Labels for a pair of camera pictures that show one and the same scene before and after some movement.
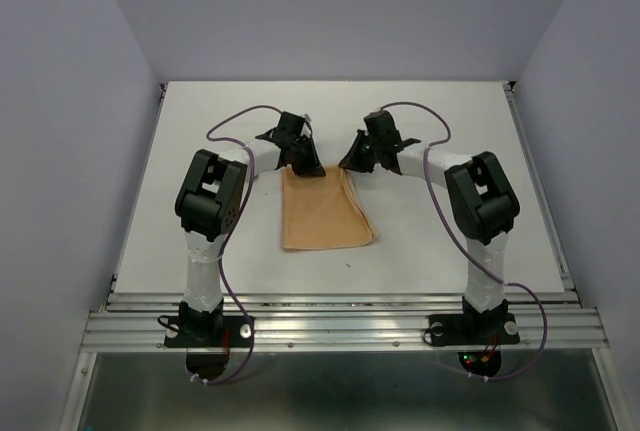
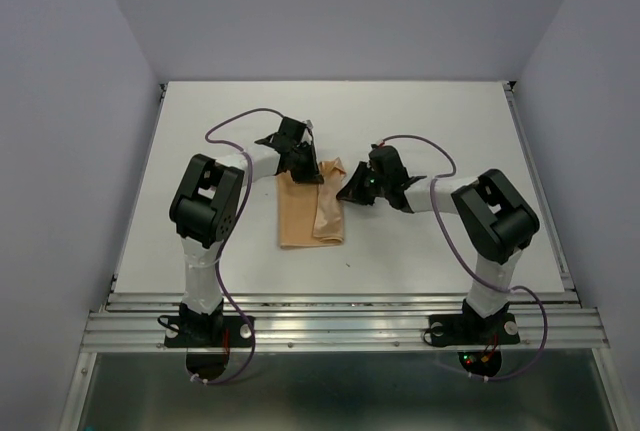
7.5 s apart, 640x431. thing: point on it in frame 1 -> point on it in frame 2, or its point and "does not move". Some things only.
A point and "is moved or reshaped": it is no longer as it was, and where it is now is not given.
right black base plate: x=473 y=329 does not move
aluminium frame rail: x=347 y=322 does not move
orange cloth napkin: x=320 y=211 is moved or reshaped
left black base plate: x=208 y=332 does not move
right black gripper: x=350 y=160 -> x=350 y=192
